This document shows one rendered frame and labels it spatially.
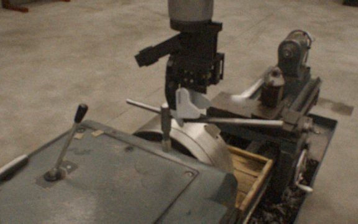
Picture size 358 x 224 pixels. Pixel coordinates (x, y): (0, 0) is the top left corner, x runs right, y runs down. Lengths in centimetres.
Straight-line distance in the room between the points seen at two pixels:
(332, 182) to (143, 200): 227
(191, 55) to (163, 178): 27
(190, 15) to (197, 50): 6
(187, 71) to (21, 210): 40
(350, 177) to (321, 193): 33
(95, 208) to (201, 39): 36
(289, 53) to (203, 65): 138
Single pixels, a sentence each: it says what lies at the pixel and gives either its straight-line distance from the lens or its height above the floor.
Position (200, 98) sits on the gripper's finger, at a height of 142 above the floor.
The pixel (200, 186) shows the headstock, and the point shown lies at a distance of 71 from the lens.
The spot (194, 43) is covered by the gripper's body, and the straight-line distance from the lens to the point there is 59.
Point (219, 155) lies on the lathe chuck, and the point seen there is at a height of 117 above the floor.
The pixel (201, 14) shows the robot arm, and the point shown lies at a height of 159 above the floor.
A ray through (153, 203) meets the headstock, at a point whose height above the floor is 125.
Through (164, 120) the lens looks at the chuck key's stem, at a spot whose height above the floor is 137.
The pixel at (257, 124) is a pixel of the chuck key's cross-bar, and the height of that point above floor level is 142.
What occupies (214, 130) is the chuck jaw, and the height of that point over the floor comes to 119.
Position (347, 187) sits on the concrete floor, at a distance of 283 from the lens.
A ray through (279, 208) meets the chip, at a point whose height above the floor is 55.
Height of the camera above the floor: 173
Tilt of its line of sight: 30 degrees down
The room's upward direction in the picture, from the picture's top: straight up
